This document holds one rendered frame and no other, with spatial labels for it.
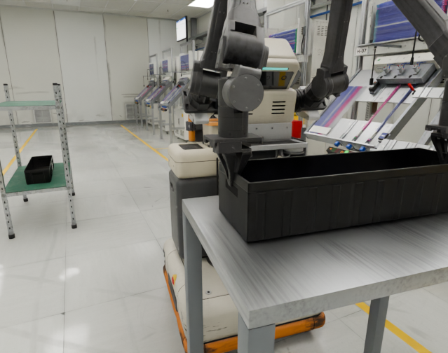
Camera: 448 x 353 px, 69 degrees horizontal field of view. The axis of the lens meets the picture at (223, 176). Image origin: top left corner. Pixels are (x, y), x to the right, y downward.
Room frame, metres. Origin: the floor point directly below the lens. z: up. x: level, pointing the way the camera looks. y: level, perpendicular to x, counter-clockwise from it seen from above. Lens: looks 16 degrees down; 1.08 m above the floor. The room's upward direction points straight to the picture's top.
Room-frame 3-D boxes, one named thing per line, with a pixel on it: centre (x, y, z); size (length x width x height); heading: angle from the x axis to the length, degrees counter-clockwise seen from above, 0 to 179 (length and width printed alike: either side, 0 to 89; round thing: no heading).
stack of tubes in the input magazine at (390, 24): (2.39, -1.27, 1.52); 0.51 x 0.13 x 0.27; 25
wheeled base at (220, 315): (1.41, -0.06, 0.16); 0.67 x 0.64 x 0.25; 18
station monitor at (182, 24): (6.70, 0.75, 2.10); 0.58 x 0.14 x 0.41; 25
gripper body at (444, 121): (0.79, -0.55, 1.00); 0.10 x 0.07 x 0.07; 108
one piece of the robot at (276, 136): (1.13, -0.15, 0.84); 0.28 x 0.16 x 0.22; 108
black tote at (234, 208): (0.70, -0.29, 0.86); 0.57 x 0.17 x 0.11; 108
